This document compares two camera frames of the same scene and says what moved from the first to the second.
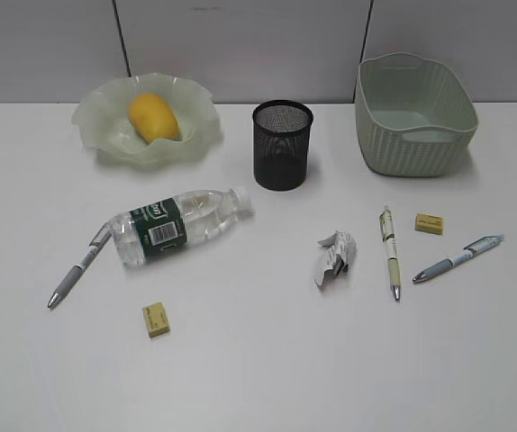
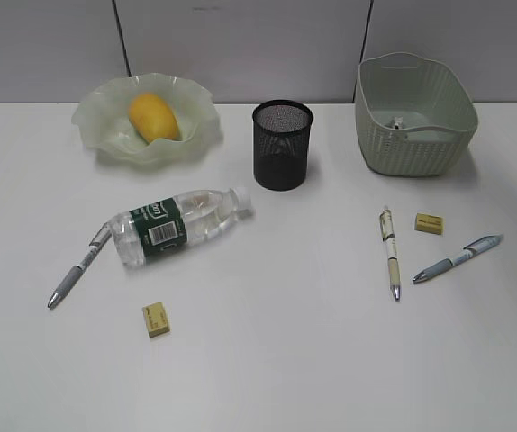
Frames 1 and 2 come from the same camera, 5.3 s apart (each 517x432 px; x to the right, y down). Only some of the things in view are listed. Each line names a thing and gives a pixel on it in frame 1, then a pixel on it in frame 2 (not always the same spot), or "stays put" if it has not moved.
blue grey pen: (470, 252) stays put
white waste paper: (340, 252) → (397, 122)
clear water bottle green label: (178, 222) stays put
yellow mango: (153, 118) stays put
